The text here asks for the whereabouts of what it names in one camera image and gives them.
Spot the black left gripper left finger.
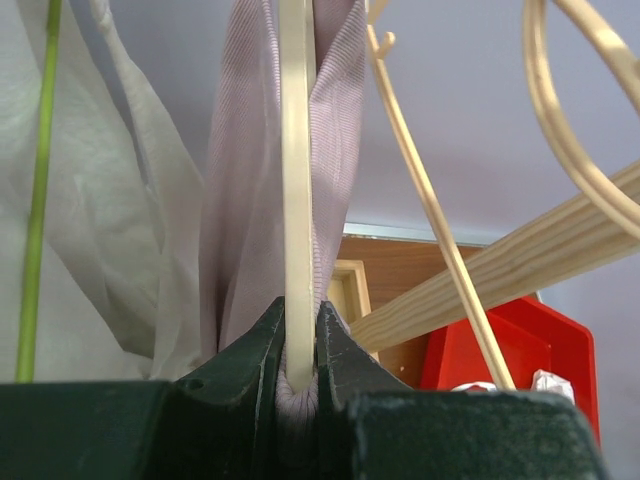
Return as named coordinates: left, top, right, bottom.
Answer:
left=1, top=299, right=284, bottom=479

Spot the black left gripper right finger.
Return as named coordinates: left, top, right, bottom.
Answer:
left=317, top=302, right=610, bottom=479

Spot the lilac tank top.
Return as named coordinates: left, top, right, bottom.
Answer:
left=198, top=0, right=369, bottom=480

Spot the green plastic hanger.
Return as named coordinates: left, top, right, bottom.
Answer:
left=14, top=0, right=62, bottom=383

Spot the white hanging shirt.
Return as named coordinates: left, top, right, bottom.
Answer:
left=0, top=0, right=207, bottom=384

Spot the white crumpled garment in bin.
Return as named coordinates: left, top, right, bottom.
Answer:
left=452, top=369, right=576, bottom=405

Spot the red plastic bin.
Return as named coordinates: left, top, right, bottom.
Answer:
left=420, top=297, right=600, bottom=437

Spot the wooden clothes rack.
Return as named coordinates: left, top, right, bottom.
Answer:
left=349, top=194, right=639, bottom=352

